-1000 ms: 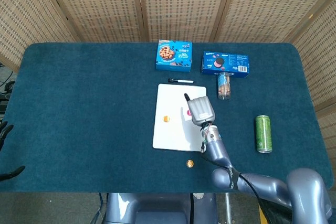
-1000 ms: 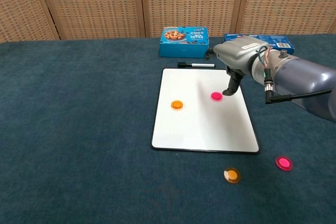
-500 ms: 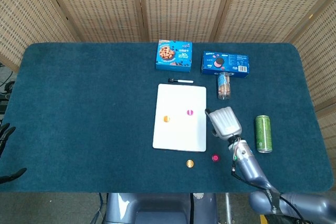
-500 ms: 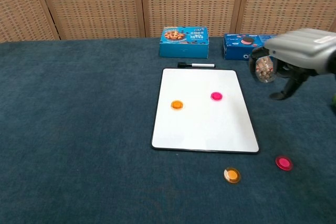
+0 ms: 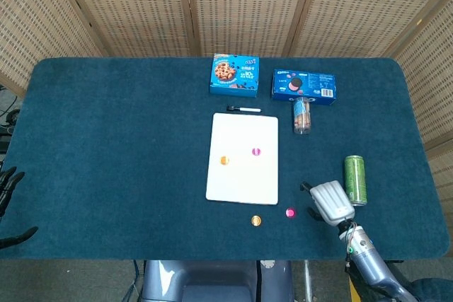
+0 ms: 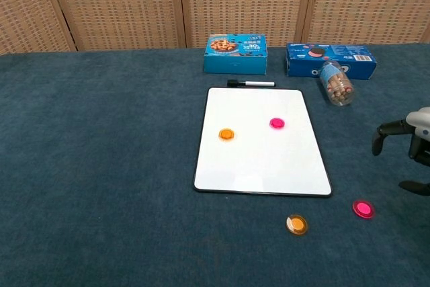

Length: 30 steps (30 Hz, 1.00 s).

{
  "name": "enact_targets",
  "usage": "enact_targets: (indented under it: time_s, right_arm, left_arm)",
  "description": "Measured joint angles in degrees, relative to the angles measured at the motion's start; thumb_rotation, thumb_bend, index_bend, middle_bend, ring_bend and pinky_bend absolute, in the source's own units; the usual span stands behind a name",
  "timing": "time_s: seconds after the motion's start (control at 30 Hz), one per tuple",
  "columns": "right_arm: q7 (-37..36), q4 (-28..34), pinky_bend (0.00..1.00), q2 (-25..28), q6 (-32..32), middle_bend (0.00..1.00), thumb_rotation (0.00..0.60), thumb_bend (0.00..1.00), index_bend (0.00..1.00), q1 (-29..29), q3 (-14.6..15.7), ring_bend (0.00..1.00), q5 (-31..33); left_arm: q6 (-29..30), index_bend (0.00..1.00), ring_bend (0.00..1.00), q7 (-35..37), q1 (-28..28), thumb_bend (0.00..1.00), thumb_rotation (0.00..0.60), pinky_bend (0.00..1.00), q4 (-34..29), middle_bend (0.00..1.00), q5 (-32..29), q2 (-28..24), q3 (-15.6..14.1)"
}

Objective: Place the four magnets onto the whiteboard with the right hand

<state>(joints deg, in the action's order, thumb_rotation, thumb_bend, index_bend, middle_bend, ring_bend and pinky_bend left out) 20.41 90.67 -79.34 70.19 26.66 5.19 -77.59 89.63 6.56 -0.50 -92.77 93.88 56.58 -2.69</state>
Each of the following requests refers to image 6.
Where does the white magnetic whiteboard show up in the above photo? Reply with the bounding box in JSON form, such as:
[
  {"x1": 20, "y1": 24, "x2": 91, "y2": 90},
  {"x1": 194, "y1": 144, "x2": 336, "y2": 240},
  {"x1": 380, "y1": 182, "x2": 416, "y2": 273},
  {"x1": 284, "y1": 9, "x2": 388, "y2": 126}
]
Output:
[{"x1": 193, "y1": 87, "x2": 333, "y2": 198}]

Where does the woven bamboo folding screen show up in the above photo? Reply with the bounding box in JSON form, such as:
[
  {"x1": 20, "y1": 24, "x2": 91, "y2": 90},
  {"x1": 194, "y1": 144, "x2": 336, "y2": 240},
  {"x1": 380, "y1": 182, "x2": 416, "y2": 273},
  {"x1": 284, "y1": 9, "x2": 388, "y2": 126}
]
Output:
[{"x1": 0, "y1": 0, "x2": 430, "y2": 56}]

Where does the clear jar of biscuit sticks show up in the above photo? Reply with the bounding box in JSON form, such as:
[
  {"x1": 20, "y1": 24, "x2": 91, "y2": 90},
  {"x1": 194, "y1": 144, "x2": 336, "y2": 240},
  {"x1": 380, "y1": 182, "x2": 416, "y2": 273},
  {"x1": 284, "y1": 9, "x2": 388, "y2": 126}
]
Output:
[{"x1": 318, "y1": 60, "x2": 355, "y2": 108}]

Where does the light blue cookie box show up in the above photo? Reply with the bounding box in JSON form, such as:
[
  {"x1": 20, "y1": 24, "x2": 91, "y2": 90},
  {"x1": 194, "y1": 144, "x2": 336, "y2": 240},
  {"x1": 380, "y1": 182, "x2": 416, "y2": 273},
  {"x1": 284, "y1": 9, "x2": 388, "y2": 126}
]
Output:
[{"x1": 203, "y1": 34, "x2": 268, "y2": 75}]

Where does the dark blue Oreo box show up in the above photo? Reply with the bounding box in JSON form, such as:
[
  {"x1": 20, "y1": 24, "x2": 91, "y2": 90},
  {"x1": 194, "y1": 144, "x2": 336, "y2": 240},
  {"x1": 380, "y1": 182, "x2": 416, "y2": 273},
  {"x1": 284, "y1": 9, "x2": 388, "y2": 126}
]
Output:
[{"x1": 285, "y1": 43, "x2": 378, "y2": 81}]

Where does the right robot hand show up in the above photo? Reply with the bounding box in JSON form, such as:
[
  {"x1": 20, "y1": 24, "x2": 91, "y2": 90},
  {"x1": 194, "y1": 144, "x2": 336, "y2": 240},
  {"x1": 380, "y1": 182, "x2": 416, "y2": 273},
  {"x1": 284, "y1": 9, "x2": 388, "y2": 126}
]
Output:
[{"x1": 372, "y1": 106, "x2": 430, "y2": 197}]

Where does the dark blue table cloth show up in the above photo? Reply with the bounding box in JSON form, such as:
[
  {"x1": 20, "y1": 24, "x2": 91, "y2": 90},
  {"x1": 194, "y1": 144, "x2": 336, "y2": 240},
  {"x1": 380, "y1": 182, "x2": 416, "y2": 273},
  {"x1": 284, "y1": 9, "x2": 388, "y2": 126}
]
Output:
[{"x1": 0, "y1": 42, "x2": 430, "y2": 287}]

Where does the whiteboard marker pen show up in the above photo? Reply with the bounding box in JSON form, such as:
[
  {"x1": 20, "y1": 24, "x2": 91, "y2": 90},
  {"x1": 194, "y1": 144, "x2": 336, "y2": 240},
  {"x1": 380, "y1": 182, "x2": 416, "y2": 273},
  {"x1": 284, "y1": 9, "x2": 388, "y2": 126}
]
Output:
[{"x1": 226, "y1": 79, "x2": 276, "y2": 88}]

